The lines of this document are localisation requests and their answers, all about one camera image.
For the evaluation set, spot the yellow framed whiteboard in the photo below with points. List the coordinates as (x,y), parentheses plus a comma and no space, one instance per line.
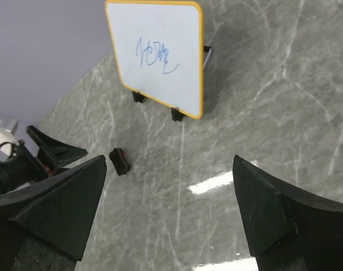
(159,50)

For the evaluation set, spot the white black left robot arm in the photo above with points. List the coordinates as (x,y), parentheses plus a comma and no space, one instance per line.
(6,135)

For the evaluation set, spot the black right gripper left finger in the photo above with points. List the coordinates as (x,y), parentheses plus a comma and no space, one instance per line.
(46,226)

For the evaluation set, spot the black whiteboard stand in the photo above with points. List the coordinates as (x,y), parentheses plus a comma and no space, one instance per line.
(176,113)

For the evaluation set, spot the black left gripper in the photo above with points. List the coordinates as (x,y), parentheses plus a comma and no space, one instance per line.
(21,167)

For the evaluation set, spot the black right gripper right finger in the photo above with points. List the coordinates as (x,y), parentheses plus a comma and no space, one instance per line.
(287,228)

